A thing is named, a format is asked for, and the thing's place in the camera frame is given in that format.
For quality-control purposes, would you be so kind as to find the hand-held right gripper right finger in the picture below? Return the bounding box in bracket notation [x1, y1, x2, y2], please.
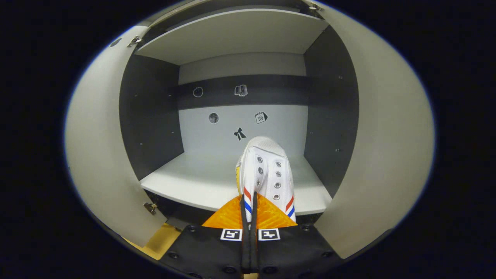
[250, 192, 343, 276]

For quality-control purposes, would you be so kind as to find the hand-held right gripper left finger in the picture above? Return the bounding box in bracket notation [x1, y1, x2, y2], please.
[158, 195, 250, 276]

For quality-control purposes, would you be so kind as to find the grey shoe cabinet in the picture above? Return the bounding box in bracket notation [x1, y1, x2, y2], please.
[118, 0, 361, 233]

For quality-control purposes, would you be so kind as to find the white striped shoe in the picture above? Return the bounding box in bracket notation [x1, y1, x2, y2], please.
[235, 136, 297, 223]

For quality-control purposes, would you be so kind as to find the grey cabinet door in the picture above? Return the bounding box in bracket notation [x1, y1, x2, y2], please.
[302, 0, 435, 259]
[64, 25, 167, 248]

